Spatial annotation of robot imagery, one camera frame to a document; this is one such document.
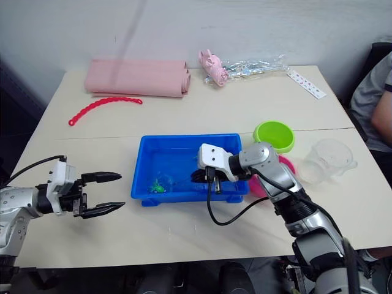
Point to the pink plastic bucket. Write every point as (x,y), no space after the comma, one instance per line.
(255,188)

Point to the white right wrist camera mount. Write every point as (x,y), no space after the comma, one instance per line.
(211,157)

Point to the pink rolled mat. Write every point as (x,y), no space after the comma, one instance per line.
(137,78)

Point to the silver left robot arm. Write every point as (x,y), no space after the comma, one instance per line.
(15,199)

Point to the blue plastic tub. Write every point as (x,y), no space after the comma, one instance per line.
(171,159)

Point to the clear plastic measuring cup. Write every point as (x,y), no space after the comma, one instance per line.
(327,160)

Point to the white sticker strip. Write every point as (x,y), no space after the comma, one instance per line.
(306,84)

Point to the person in grey shirt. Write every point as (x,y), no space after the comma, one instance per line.
(366,92)

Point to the person's bare forearm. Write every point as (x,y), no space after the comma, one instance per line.
(382,114)

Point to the clear crinkled plastic bag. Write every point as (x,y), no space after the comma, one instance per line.
(255,69)

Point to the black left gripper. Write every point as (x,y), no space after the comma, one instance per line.
(76,202)

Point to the green toy fish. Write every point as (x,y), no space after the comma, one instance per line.
(157,187)

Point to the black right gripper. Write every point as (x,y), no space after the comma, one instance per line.
(198,177)

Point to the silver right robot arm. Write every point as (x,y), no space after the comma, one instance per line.
(266,159)

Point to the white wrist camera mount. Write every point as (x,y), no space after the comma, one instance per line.
(211,157)
(59,180)

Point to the dark rounded shape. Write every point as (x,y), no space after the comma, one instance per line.
(235,277)

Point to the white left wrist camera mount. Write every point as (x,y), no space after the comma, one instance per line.
(59,180)

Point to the green plastic bucket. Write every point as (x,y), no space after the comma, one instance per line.
(274,136)

